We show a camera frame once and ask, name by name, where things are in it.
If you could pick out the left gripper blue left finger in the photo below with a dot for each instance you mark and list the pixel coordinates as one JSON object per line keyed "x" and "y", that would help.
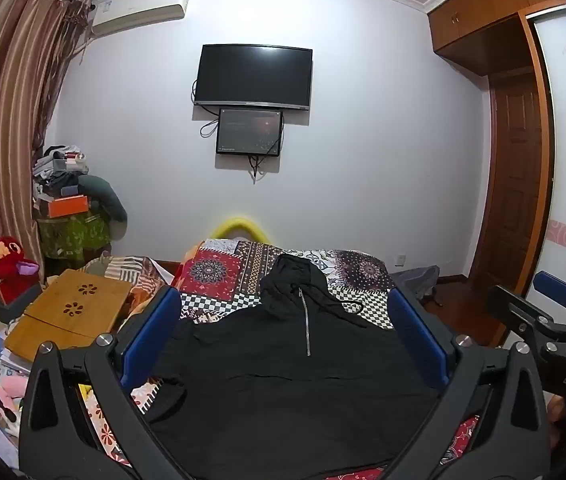
{"x": 144, "y": 335}

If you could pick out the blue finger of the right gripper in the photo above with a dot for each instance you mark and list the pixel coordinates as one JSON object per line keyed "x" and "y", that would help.
{"x": 550, "y": 286}

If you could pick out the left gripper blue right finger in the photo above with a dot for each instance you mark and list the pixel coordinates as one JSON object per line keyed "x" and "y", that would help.
{"x": 424, "y": 348}

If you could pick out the black hooded sweatshirt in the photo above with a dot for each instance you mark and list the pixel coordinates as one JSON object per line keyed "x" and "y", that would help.
{"x": 288, "y": 374}

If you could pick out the brown wooden door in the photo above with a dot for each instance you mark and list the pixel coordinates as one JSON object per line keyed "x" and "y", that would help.
{"x": 514, "y": 183}

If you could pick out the colourful patchwork bedspread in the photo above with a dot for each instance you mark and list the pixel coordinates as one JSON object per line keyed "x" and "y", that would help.
{"x": 283, "y": 284}

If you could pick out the bamboo folding lap table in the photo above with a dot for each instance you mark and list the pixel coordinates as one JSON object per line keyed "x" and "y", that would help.
{"x": 71, "y": 312}

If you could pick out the green patterned storage box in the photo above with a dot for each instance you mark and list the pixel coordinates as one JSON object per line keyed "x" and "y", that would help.
{"x": 68, "y": 238}

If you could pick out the dark green long pillow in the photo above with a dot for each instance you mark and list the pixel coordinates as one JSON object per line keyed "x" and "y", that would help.
{"x": 99, "y": 189}

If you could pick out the orange box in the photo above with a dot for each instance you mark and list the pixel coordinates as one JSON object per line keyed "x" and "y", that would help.
{"x": 67, "y": 206}

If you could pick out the pink plush slipper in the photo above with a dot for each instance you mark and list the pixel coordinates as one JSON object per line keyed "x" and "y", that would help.
{"x": 12, "y": 390}

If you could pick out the red plush toy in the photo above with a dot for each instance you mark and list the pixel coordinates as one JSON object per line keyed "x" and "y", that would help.
{"x": 17, "y": 272}

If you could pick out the wooden overhead cabinet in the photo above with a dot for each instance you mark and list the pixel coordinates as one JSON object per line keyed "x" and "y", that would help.
{"x": 485, "y": 37}

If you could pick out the white wall socket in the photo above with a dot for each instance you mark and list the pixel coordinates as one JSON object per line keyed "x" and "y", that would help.
{"x": 400, "y": 259}

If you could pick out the small black wall monitor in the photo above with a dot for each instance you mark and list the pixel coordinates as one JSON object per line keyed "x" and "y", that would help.
{"x": 249, "y": 132}

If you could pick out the black wall television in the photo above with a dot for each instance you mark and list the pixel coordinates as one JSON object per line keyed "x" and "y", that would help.
{"x": 254, "y": 75}

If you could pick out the white wall air conditioner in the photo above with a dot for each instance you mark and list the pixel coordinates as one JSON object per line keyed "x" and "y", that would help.
{"x": 114, "y": 16}

